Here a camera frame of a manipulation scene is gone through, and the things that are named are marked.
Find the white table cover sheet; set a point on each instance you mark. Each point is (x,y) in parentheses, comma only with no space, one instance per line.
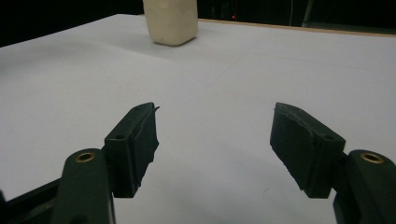
(218,93)

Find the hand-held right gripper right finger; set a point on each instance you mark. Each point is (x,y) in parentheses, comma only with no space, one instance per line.
(306,152)

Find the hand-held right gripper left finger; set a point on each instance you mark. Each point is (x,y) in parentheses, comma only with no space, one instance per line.
(130,155)

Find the cream square cup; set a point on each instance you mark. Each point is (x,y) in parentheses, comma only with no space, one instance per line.
(171,21)

